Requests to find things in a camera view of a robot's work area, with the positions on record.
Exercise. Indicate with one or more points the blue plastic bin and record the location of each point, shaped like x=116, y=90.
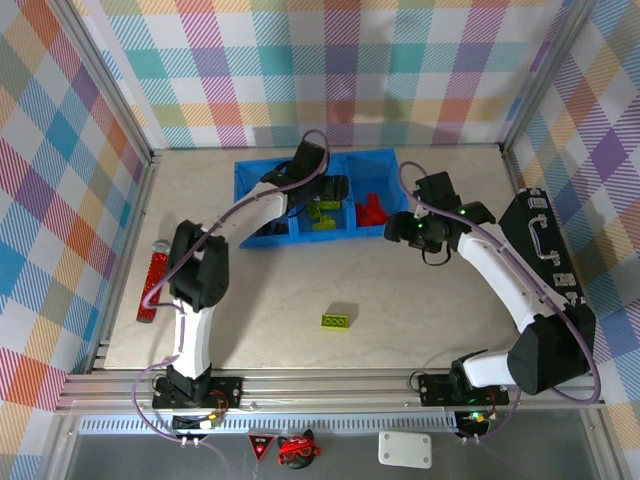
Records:
x=337, y=235
x=250, y=200
x=372, y=170

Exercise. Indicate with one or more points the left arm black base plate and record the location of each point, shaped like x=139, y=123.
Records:
x=227, y=387

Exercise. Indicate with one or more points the long aluminium frame rail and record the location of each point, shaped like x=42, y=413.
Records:
x=325, y=387

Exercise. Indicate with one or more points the white tag plate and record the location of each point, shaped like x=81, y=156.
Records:
x=405, y=449

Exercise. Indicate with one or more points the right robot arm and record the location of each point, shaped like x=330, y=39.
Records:
x=550, y=350

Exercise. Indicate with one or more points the aluminium corner post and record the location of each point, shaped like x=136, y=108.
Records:
x=110, y=75
x=545, y=75

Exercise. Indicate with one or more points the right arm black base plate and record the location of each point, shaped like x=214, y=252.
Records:
x=432, y=390

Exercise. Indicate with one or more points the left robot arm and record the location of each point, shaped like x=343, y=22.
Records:
x=197, y=270

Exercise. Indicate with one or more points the red black cat figure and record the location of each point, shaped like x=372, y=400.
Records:
x=298, y=450

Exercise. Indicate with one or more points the red black triangle sticker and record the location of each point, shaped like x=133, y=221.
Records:
x=259, y=445

